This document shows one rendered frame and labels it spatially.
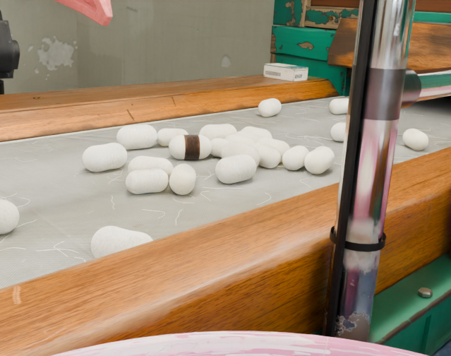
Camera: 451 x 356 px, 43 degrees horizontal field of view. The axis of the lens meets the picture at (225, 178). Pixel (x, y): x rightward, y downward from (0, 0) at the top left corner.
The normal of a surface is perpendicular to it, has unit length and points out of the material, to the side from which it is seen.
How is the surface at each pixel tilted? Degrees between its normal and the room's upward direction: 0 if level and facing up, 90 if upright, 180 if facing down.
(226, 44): 90
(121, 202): 0
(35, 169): 0
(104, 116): 45
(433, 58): 66
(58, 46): 90
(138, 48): 90
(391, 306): 0
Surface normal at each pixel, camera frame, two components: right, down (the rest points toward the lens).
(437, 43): -0.64, -0.22
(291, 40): -0.70, 0.18
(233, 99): 0.54, -0.50
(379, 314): 0.05, -0.95
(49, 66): 0.73, 0.23
